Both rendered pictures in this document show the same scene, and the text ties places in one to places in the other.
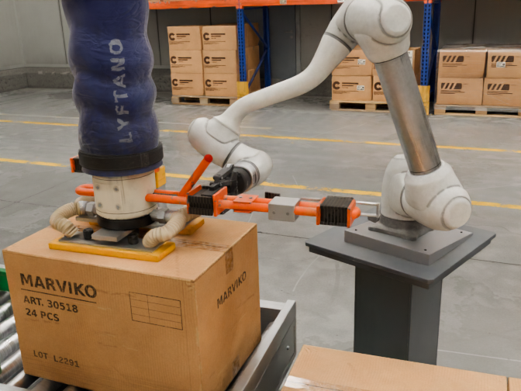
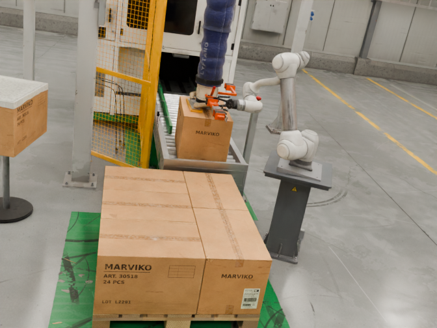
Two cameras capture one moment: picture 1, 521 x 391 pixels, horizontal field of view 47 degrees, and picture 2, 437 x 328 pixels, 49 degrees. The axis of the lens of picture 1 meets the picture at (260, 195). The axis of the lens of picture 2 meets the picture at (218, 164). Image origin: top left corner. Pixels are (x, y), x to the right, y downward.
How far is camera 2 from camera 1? 3.09 m
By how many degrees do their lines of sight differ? 53
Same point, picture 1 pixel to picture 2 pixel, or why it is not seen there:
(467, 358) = (344, 271)
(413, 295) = (281, 188)
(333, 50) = not seen: hidden behind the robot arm
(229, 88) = not seen: outside the picture
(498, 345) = (369, 282)
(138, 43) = (213, 45)
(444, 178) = (286, 135)
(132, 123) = (205, 69)
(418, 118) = (285, 106)
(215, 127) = (247, 86)
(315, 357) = (225, 176)
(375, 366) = (230, 187)
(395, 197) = not seen: hidden behind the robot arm
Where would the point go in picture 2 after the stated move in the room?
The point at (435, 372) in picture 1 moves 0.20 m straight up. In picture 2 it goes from (237, 197) to (242, 172)
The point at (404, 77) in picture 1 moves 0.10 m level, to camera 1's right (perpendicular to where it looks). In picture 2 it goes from (283, 87) to (291, 92)
